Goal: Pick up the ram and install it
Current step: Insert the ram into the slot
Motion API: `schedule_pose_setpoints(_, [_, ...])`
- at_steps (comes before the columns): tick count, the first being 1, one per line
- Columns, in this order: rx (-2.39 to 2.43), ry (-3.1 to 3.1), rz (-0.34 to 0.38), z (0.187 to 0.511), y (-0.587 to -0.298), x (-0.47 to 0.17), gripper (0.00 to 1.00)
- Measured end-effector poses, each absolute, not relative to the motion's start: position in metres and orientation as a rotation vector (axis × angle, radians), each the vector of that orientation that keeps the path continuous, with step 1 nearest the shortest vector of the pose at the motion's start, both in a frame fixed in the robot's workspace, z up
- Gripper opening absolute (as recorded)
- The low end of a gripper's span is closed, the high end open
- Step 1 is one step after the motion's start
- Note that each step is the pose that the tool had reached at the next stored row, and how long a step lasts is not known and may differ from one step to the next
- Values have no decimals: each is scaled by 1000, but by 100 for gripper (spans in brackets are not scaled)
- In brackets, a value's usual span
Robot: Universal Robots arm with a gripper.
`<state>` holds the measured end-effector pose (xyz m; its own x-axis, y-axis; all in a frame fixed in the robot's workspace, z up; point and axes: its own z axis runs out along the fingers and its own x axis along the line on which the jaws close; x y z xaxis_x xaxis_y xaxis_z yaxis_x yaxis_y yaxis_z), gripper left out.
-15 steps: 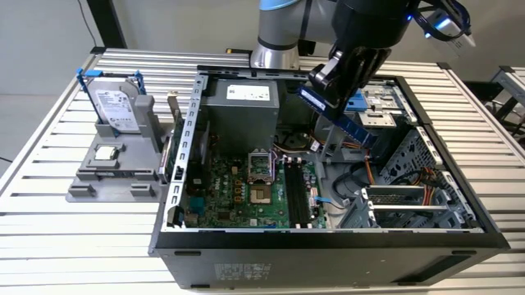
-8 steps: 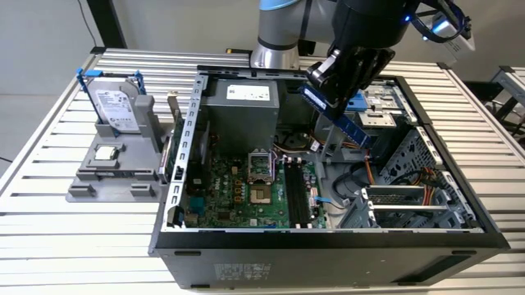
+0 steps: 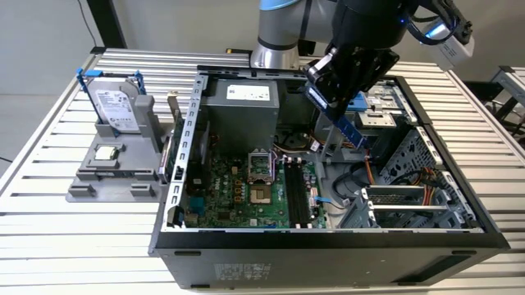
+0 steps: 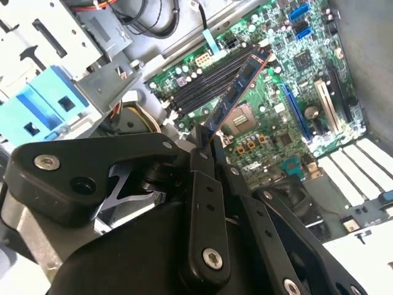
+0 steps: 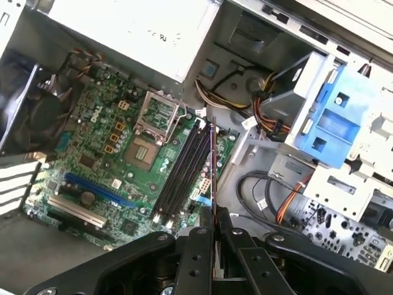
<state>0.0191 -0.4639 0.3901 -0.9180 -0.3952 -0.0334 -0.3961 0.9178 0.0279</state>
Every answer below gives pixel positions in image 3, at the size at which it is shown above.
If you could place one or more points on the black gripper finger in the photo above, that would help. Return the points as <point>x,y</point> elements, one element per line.
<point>380,66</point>
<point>343,86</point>

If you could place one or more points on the RAM stick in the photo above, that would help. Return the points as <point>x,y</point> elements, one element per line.
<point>354,132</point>
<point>116,175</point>

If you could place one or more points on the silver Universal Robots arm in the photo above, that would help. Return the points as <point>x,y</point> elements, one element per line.
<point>279,30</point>

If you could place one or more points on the black RAM slot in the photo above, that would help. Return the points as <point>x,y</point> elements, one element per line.
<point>303,193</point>
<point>292,193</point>

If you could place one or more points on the blue plastic drive latch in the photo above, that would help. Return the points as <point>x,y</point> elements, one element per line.
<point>359,104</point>

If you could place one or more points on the grey metal drive cage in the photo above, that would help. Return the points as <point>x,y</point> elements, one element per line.
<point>378,120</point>

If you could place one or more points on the round CPU cooler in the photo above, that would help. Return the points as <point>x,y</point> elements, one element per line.
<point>296,142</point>

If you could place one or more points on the grey power supply unit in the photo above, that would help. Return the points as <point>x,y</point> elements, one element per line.
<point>243,123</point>

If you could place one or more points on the black yellow connector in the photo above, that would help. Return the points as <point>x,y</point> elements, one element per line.
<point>236,51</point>

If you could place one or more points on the thin metal locking lever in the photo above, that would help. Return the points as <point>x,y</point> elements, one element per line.
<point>273,169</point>

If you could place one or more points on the metal slat side table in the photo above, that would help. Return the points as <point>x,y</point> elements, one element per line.
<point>511,80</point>

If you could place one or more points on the CPU socket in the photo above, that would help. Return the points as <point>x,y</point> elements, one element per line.
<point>261,196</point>

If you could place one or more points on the green graphics card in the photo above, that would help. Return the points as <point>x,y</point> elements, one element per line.
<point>177,123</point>

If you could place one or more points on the grey metal disk bay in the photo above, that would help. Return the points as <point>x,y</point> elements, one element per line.
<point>411,208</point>

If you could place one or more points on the green motherboard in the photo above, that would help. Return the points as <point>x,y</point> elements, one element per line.
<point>231,212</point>

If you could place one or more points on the grey parts rack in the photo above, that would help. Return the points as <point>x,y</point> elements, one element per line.
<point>136,153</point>

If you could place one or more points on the hard disk in blue carrier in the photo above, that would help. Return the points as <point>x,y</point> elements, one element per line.
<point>113,104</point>

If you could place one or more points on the black open PC case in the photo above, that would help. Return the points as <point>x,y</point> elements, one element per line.
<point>288,267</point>

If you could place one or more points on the silver CPU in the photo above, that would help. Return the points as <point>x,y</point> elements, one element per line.
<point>105,153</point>

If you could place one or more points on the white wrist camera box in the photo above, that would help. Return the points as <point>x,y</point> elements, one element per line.
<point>451,50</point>

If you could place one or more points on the black upright post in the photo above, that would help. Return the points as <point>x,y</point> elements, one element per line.
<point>109,24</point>

